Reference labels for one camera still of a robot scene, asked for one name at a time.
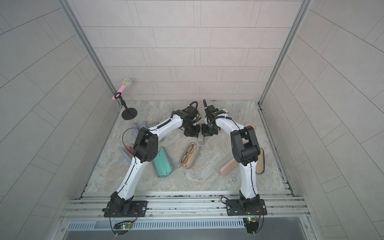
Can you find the left circuit board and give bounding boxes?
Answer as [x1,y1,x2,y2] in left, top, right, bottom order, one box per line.
[114,221,135,230]

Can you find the beige glasses case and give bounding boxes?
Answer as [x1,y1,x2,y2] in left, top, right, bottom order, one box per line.
[179,142,201,170]

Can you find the black tan open case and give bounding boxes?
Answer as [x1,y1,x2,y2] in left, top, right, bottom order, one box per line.
[256,148,265,175]

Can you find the black microphone stand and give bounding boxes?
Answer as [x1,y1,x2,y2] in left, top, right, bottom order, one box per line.
[114,92,138,120]

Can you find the pink toy microphone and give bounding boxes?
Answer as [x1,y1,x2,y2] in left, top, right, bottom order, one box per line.
[112,79,132,100]

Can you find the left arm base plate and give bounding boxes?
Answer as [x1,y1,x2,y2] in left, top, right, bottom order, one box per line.
[102,201,148,218]

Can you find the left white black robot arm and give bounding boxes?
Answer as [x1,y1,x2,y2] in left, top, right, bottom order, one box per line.
[110,101,201,211]

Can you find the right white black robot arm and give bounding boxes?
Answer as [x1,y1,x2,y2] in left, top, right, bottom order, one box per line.
[202,100,262,211]

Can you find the right circuit board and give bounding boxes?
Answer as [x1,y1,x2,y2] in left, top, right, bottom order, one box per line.
[243,218,260,235]

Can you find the orange frame glasses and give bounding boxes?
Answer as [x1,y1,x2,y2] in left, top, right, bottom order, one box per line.
[180,144,197,165]

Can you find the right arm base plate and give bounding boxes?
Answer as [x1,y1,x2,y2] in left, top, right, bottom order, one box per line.
[225,199,268,217]

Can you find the purple fabric glasses case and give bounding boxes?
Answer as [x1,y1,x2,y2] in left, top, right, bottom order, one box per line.
[131,123,140,138]

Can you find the blue case pink glasses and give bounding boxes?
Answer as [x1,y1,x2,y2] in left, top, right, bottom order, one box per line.
[119,144,134,163]

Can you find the pink grey open case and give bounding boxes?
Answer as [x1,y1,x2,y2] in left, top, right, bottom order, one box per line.
[215,153,238,177]

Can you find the teal folding glasses case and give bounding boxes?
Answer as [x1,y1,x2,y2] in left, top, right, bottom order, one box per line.
[198,135,210,146]

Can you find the circuit board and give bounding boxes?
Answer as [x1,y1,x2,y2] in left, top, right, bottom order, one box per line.
[243,218,260,235]
[114,221,135,230]

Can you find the teal open glasses case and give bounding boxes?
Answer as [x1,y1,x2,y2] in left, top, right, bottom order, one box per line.
[152,147,174,178]

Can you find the aluminium rail frame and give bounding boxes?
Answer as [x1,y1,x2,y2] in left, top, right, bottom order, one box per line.
[50,187,319,240]

